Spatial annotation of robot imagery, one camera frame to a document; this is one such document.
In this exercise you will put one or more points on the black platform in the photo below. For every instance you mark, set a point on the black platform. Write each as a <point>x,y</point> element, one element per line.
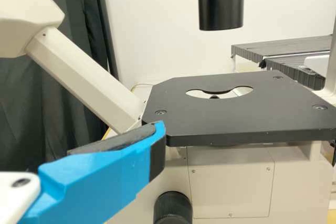
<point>275,48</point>
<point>288,70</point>

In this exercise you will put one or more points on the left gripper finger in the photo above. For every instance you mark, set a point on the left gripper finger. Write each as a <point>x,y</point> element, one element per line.
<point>99,182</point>

